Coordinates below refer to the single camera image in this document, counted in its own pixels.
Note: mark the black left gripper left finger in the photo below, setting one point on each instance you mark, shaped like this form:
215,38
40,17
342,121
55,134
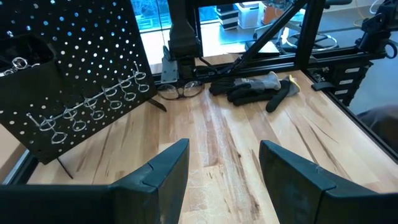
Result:
140,202

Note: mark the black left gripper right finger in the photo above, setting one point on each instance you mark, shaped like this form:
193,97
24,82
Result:
295,193

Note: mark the black peg board bin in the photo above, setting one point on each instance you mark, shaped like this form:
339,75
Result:
31,90

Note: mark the black perforated peg board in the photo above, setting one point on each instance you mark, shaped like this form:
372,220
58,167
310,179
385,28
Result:
93,46

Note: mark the work glove yellow cuff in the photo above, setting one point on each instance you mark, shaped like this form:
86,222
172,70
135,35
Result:
280,96

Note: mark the black table clamp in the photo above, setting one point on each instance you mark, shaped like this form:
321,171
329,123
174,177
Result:
323,86

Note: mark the dark brown seat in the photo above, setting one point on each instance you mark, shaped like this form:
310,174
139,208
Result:
382,124

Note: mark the grey black work glove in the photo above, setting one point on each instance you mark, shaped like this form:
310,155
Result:
248,84

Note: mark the eyeglasses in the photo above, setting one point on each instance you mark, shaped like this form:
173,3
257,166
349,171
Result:
182,90

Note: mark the black labelled drawer unit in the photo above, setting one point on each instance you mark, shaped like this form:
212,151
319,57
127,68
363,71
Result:
363,84

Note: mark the light wooden side table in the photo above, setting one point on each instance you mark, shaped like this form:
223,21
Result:
7,155

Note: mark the orange box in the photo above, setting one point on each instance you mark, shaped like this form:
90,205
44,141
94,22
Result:
272,14

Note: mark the white storage box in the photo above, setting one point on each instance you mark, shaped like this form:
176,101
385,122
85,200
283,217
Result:
251,15

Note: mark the striped box stack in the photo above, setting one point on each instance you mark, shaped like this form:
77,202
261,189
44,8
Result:
227,17

